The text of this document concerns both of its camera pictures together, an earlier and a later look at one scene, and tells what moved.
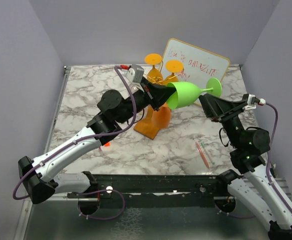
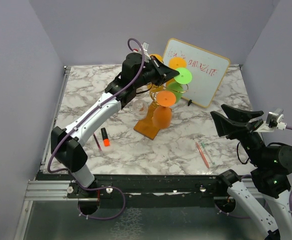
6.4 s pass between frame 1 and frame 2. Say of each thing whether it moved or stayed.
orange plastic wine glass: stayed
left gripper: moved
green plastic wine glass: moved
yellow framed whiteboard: stayed
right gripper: moved
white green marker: stayed
